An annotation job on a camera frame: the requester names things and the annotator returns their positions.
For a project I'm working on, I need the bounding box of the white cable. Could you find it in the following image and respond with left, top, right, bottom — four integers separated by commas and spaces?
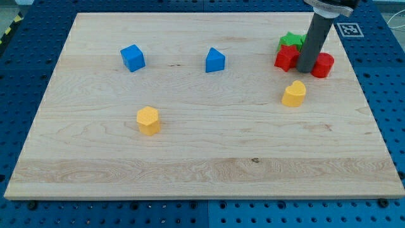
385, 8, 405, 32

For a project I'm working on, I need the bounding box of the green star block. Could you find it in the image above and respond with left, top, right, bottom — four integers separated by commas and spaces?
277, 32, 303, 51

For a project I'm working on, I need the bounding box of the red star block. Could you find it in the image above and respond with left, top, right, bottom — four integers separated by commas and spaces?
274, 45, 300, 72

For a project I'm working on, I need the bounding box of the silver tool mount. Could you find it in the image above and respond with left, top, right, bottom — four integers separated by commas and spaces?
304, 0, 360, 18

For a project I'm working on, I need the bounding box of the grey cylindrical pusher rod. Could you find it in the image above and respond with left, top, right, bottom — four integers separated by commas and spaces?
296, 13, 334, 73

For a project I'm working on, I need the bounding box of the blue cube block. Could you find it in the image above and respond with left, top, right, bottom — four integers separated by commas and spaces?
120, 44, 146, 72

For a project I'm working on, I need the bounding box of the red circle block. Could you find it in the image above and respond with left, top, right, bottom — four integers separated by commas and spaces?
311, 53, 334, 78

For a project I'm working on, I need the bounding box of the blue triangle block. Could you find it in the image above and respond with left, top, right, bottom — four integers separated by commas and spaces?
205, 47, 225, 73

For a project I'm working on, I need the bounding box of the yellow hexagon block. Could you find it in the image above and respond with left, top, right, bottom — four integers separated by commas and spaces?
137, 106, 161, 136

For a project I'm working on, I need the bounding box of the green circle block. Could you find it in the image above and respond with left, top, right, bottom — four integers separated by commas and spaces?
301, 34, 306, 44

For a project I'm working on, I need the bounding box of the wooden board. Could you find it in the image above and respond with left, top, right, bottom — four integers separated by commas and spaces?
4, 13, 404, 200

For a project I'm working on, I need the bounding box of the white fiducial marker tag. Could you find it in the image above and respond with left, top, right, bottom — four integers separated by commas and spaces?
337, 23, 364, 37

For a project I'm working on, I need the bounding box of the yellow heart block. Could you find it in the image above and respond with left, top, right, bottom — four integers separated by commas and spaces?
281, 80, 306, 107

